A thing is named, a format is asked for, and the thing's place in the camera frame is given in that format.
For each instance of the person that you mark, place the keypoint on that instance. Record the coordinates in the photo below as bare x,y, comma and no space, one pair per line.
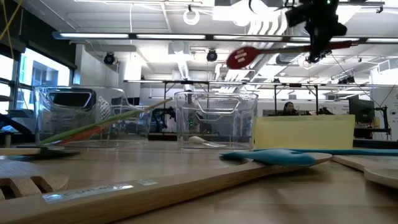
289,109

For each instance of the slim teal silicone spatula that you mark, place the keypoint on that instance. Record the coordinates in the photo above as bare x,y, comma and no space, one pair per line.
357,152

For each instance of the clear plastic bin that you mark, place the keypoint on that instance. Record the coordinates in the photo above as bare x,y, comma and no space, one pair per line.
248,124
43,130

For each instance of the black ceiling camera cluster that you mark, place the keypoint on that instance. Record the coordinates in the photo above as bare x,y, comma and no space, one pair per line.
314,59

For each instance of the silver ventilation duct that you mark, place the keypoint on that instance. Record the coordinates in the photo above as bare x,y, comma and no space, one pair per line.
292,53

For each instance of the green silicone spatula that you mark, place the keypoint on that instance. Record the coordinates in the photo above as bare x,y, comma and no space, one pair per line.
77,132

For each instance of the LED light bar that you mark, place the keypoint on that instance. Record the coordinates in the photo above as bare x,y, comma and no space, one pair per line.
174,36

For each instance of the yellow plastic bin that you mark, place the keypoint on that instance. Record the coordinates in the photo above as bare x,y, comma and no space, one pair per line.
303,132

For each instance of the wooden slotted spatula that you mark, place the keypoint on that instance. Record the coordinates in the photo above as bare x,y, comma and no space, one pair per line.
25,169

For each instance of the black computer monitor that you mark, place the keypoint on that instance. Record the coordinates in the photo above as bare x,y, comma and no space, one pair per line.
360,110

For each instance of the wooden spork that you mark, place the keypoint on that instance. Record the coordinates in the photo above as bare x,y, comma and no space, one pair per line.
382,177

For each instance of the bright blue silicone spatula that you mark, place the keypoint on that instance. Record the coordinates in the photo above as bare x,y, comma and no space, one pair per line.
273,157

